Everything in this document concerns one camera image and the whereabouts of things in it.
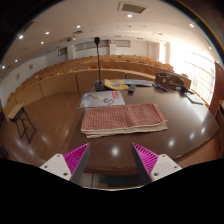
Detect grey printed magazine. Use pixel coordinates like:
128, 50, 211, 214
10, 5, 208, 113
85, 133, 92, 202
78, 90, 126, 110

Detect white notebook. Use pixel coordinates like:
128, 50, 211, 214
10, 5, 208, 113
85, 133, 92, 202
185, 93, 205, 106

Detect red marker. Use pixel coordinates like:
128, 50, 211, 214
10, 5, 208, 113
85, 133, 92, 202
156, 84, 168, 93

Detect wooden desk organizer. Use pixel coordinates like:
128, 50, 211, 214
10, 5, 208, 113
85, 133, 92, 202
154, 72, 185, 89

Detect yellow pen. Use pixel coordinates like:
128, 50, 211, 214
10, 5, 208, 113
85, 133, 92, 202
89, 92, 103, 100

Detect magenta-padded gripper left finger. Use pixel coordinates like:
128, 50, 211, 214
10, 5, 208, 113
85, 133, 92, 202
39, 142, 92, 185

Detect ceiling air vent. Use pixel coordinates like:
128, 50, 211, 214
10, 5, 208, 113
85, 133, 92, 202
117, 1, 149, 15

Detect rows of wooden auditorium seats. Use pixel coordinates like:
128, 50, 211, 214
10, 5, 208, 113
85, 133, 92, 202
3, 54, 193, 114

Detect round ceiling lights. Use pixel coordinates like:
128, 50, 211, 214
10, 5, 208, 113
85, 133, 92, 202
1, 13, 196, 69

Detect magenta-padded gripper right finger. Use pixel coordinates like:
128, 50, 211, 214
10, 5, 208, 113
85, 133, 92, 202
131, 142, 183, 185

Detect yellow booklet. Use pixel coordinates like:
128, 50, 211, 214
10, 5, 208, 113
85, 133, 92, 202
104, 78, 130, 91

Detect black gooseneck desk microphone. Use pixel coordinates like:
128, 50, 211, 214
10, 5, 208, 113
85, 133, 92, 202
93, 36, 111, 92

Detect red checked towel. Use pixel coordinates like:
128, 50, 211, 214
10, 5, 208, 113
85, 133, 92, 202
80, 102, 169, 139

